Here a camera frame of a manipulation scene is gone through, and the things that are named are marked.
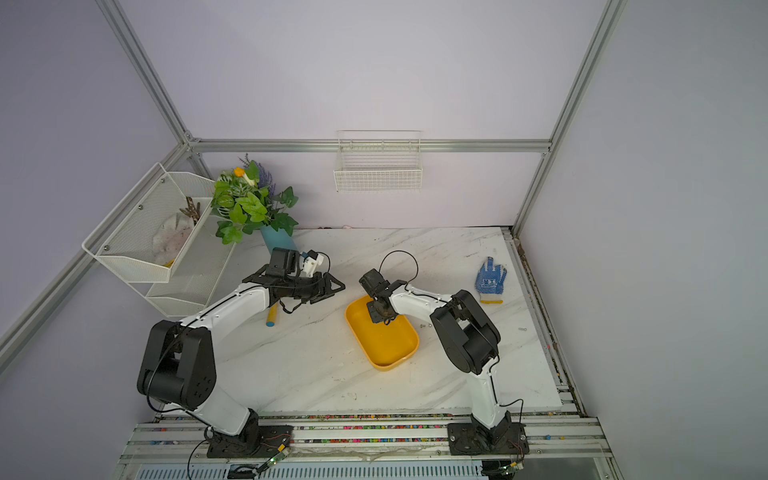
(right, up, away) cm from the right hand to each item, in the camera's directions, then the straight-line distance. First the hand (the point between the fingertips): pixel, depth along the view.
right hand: (385, 313), depth 98 cm
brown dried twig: (-54, +31, -16) cm, 64 cm away
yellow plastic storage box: (-1, -8, -9) cm, 12 cm away
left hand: (-13, +9, -11) cm, 19 cm away
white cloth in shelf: (-57, +24, -20) cm, 65 cm away
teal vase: (-38, +25, +4) cm, 45 cm away
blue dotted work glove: (+37, +10, +6) cm, 39 cm away
